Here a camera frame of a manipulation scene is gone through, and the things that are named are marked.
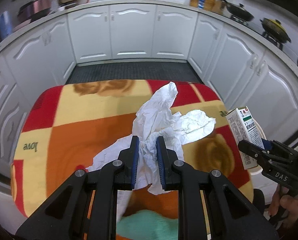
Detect pink rice cooker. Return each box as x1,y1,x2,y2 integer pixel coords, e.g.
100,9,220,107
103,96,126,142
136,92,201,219
17,0,51,23

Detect green cloth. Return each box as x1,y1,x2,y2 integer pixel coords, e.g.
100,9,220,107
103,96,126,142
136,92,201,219
116,210,178,239

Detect red yellow rose blanket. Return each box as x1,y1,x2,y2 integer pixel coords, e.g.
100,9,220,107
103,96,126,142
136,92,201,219
11,80,254,221

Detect blue jug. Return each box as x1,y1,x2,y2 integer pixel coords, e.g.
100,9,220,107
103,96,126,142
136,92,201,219
0,11,12,40

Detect black wok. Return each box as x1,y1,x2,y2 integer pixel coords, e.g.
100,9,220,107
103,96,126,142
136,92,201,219
221,0,254,22

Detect yellow lid clay pot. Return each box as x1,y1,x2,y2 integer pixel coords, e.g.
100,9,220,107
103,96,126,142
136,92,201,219
260,18,291,44

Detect white paper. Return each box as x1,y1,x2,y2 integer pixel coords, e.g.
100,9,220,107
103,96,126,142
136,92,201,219
85,81,217,223

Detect white lower cabinets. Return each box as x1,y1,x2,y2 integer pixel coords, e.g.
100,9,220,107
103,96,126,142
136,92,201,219
0,0,298,177

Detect white trash bin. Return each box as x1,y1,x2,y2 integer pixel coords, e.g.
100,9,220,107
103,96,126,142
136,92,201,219
249,166,277,204

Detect person's right hand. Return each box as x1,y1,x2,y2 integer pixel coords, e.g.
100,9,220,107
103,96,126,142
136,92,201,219
268,184,298,229

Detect green white medicine box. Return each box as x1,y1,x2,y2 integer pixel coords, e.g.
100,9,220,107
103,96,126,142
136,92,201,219
225,106,266,172

